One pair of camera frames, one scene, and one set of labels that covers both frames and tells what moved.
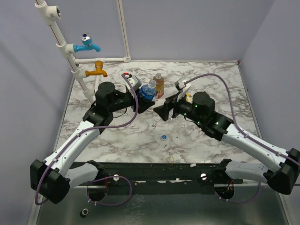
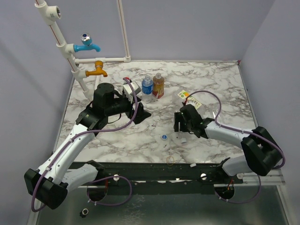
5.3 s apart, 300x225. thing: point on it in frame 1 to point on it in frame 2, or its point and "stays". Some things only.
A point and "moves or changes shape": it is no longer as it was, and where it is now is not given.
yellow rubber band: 173,161 stays
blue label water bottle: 148,91 moves or changes shape
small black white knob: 85,212 stays
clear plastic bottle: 183,125 moves or changes shape
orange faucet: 99,71 stays
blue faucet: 86,40 stays
